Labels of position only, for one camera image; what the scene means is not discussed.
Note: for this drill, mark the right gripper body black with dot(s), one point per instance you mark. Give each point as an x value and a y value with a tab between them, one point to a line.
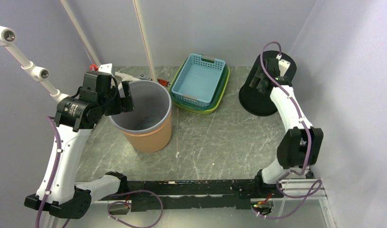
256	80

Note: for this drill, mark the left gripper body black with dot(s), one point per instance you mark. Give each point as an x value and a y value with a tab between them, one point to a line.
111	102

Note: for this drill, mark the black plastic bucket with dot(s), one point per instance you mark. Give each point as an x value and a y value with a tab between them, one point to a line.
260	104

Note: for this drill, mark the grey plastic bucket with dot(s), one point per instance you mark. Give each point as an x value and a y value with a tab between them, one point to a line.
152	106

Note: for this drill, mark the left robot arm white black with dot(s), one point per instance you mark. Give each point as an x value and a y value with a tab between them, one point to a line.
73	123

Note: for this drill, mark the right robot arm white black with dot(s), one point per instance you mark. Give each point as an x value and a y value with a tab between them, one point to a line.
301	143

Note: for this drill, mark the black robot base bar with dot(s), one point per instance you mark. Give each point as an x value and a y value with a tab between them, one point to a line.
143	200

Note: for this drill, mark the orange plastic bucket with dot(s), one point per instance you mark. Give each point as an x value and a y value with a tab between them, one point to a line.
152	141

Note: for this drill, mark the small red clip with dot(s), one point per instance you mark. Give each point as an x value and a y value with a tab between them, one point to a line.
164	82

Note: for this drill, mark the green plastic basket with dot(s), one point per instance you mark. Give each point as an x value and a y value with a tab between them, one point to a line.
215	101

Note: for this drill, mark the light blue plastic basket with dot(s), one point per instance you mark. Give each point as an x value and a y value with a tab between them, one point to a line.
198	80

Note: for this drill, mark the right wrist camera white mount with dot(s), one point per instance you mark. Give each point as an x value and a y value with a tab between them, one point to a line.
283	65

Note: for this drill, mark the aluminium rail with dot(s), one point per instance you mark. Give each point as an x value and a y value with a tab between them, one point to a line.
241	188

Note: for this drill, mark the white pvc pipe frame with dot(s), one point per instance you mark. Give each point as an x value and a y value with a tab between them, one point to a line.
40	74

